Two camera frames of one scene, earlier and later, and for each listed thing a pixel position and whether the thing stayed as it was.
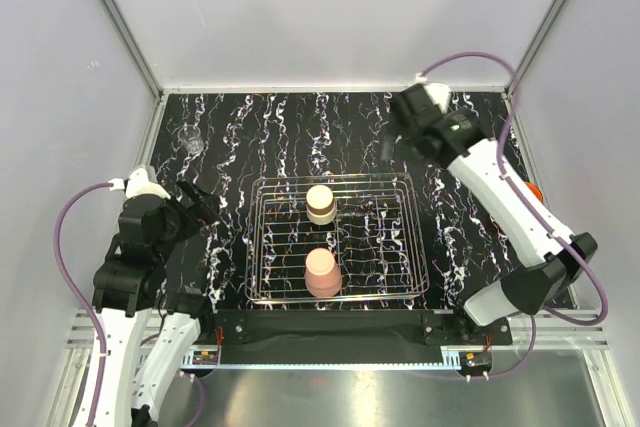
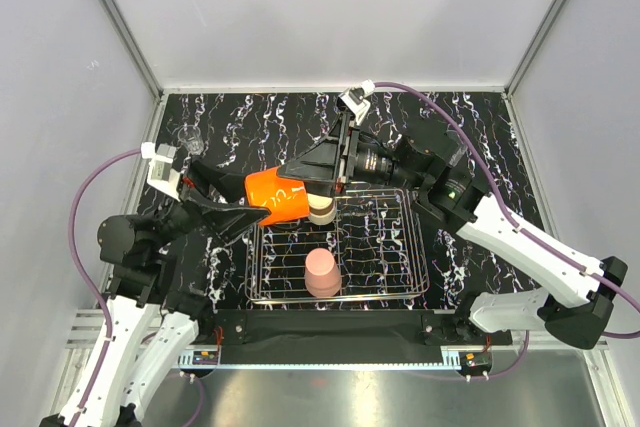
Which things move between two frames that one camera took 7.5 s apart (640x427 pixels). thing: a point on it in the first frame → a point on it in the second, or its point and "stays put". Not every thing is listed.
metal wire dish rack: x=375 y=237 stays put
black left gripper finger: x=208 y=205 → x=232 y=186
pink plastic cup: x=322 y=276 stays put
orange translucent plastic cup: x=535 y=191 → x=286 y=199
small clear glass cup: x=189 y=136 stays put
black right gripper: x=389 y=140 → x=321 y=163
